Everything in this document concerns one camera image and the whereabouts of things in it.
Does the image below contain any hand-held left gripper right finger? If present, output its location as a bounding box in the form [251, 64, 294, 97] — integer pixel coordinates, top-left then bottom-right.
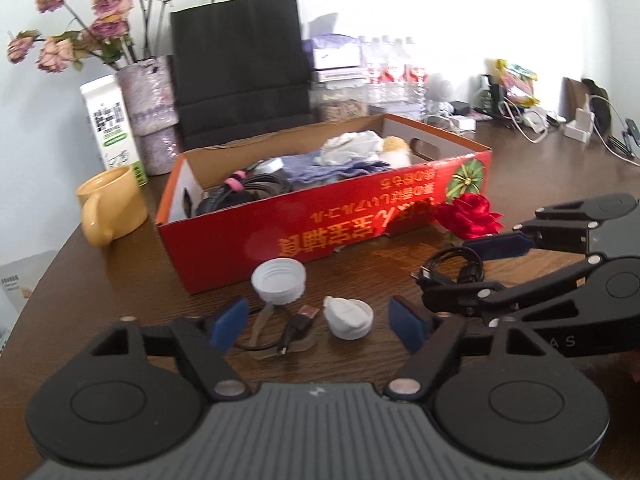
[384, 296, 549, 403]

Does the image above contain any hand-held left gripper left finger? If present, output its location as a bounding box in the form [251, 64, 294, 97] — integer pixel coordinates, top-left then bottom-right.
[91, 296, 251, 403]

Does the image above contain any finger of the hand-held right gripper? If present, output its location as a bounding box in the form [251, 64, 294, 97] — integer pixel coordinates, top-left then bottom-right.
[462, 192, 640, 262]
[419, 254, 610, 332]

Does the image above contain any clear plastic strap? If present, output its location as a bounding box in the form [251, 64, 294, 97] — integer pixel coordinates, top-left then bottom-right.
[248, 305, 317, 362]

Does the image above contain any red artificial rose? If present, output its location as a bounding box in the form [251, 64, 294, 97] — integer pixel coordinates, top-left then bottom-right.
[434, 192, 505, 242]

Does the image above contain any small white flip cap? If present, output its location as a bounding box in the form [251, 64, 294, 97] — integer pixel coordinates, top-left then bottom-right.
[322, 296, 374, 341]

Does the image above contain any wide white ribbed cap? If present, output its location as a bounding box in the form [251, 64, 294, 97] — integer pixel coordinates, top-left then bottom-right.
[251, 258, 307, 306]

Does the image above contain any thin black usb cable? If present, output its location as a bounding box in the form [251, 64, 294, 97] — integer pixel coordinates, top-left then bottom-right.
[235, 304, 321, 357]

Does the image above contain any red cardboard box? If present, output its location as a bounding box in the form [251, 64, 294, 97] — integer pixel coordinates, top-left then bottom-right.
[155, 113, 493, 295]

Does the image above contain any braided black white cable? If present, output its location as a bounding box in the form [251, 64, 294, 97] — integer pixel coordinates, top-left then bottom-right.
[194, 171, 293, 218]

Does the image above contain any yellow plush toy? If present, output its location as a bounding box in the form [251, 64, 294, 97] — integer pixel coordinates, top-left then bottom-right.
[381, 136, 413, 167]

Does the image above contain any purple cloth pouch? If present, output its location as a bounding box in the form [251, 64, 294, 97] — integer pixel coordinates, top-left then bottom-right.
[286, 152, 391, 188]

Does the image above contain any white green bag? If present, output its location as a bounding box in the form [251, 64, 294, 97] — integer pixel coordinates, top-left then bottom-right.
[320, 131, 383, 166]

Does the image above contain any white stand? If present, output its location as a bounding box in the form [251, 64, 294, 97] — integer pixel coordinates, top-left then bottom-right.
[565, 107, 598, 144]

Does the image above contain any black stand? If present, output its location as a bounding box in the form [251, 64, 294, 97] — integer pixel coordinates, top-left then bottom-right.
[480, 74, 506, 118]

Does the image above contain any yellow mug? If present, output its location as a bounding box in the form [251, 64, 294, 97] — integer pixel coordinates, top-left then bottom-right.
[76, 166, 149, 247]

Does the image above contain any yellow pink snack bag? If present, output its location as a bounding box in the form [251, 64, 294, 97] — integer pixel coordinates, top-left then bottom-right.
[492, 59, 538, 108]

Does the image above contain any white round robot speaker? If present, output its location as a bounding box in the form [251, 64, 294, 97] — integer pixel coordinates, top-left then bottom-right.
[425, 74, 453, 116]

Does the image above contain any brown cardboard piece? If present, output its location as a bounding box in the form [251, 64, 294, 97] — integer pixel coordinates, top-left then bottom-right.
[562, 76, 591, 123]

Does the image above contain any dark rounded object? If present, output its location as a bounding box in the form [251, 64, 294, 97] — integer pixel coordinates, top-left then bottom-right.
[581, 79, 612, 133]

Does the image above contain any black phone holder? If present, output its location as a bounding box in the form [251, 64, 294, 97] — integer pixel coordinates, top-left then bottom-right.
[620, 117, 640, 163]

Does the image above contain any clear seed container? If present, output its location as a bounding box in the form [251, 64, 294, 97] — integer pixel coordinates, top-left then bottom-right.
[310, 80, 371, 123]

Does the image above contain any white leaflet board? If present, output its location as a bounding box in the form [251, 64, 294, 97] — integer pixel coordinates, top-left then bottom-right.
[0, 250, 58, 356]

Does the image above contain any white flat box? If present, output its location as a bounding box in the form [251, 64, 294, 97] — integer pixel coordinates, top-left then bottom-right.
[311, 67, 368, 83]

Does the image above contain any white milk carton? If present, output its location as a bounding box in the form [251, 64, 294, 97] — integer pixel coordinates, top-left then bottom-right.
[80, 75, 148, 187]

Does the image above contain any purple speckled vase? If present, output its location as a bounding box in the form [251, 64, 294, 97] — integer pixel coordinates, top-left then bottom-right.
[116, 56, 183, 177]

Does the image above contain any black paper bag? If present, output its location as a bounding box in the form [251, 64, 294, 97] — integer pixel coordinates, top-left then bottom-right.
[170, 0, 313, 151]

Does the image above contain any dried pink rose bouquet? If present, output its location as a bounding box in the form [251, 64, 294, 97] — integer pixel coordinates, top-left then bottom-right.
[7, 0, 183, 73]

